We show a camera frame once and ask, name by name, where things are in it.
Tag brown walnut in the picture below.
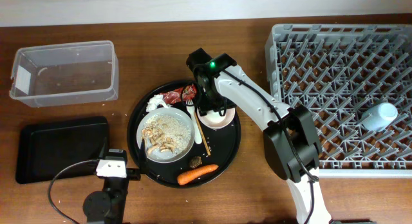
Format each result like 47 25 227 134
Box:
189 156 202 169

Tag round black tray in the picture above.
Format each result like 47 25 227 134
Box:
127 80 241 189

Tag wooden chopstick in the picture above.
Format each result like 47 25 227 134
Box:
194 112 211 156

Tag orange carrot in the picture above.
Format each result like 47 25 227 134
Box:
177 164 218 185

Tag red snack wrapper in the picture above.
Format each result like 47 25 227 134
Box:
160 84 197 104

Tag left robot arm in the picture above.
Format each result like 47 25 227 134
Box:
82 143 149 224

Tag grey plate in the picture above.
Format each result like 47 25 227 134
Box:
136 107 194 163

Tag light blue cup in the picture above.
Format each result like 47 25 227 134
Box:
362 102 398 132

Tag white plastic fork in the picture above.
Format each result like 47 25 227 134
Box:
185 100 203 144

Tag clear plastic bin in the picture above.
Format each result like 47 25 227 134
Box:
9 41 119 107

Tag crumpled white tissue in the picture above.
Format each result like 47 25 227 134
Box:
145 95 171 112

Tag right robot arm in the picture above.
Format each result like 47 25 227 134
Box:
186 48 332 223

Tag pink bowl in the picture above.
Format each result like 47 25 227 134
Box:
197 108 236 129

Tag rice and peanut shells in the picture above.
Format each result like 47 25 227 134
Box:
140 115 192 156

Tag black rectangular tray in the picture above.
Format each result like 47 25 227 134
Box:
15 116 109 184

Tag grey dishwasher rack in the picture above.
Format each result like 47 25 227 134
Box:
265 24 411 178

